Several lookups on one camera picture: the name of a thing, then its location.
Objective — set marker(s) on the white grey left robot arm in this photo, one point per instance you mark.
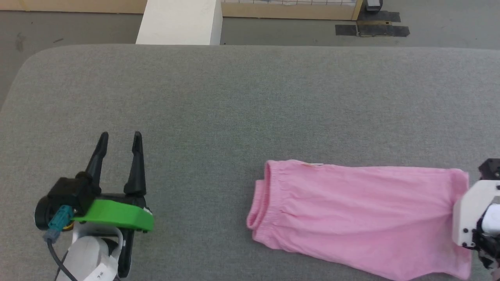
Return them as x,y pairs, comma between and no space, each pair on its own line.
88,257

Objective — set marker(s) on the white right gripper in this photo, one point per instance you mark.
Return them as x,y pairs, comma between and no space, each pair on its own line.
470,210

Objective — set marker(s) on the black panel foot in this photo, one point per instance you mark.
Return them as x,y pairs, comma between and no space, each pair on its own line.
374,4

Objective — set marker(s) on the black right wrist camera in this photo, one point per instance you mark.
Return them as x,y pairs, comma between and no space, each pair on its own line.
490,168

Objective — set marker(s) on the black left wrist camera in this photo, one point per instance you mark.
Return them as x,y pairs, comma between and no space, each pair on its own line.
68,195

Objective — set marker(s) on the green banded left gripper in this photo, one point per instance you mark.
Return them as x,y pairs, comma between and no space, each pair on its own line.
117,214

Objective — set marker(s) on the pink elastic-waist shorts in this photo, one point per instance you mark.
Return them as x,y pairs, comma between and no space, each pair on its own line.
351,210

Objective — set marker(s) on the black floor tape patch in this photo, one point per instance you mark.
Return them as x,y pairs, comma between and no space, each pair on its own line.
384,31
379,16

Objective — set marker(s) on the white rectangular block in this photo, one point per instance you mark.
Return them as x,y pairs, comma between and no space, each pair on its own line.
179,21

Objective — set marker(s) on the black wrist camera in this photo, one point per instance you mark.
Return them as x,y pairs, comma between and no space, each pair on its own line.
68,195
490,168

